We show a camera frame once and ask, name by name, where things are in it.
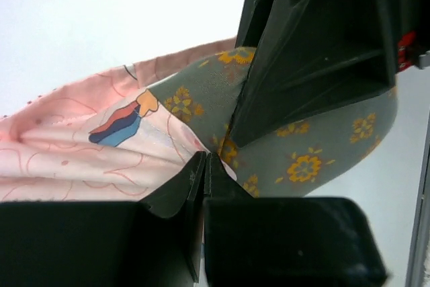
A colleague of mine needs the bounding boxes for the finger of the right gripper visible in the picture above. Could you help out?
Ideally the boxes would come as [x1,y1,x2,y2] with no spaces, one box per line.
[235,0,275,48]
[230,0,395,147]

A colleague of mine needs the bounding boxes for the pink bunny pillowcase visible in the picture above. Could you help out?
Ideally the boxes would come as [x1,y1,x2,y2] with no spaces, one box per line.
[1,39,234,202]

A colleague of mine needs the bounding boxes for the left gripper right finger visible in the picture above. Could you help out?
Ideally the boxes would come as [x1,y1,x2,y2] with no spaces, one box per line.
[204,153,386,286]

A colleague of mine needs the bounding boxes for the grey pillow orange flowers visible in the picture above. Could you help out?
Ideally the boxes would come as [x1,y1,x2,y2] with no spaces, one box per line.
[149,46,398,197]

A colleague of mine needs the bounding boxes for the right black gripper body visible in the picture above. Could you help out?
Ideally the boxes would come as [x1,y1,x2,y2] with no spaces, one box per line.
[387,0,429,74]

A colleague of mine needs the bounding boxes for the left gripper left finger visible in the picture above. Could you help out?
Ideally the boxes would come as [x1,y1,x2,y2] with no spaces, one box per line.
[1,152,206,286]

